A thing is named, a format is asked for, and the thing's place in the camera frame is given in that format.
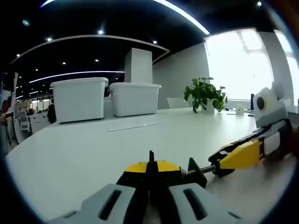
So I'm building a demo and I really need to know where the low white storage box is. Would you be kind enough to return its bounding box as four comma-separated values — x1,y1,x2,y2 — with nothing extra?
109,82,162,117

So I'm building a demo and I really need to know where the wide bright window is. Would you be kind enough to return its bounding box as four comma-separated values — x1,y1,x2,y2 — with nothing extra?
203,28,274,101

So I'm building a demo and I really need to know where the white swivel office chair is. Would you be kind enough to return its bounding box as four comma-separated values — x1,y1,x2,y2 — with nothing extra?
18,111,32,133

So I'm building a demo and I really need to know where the tall white storage box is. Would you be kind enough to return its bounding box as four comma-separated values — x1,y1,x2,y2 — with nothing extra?
50,77,109,124

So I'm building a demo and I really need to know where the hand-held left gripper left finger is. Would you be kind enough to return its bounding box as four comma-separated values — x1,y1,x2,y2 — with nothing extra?
48,160,152,224

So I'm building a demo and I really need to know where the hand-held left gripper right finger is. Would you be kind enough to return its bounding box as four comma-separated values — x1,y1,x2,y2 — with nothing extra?
151,160,243,224

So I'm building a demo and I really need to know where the white background desk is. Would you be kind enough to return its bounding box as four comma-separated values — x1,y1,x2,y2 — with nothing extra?
30,112,51,133

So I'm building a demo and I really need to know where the narrow bright window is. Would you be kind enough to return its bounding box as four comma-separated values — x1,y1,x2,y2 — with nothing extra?
274,29,299,98

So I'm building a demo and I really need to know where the green potted plant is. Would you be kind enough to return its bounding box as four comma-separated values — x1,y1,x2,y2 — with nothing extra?
184,77,228,114

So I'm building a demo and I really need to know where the person's right hand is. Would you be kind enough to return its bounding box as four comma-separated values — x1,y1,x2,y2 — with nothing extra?
263,126,299,163

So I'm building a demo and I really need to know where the black fixed fixture clamp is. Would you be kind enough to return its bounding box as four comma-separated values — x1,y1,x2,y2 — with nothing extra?
149,150,235,190

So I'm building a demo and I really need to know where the long ceiling light strip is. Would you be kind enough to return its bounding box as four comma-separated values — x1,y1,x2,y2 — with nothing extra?
41,0,210,35

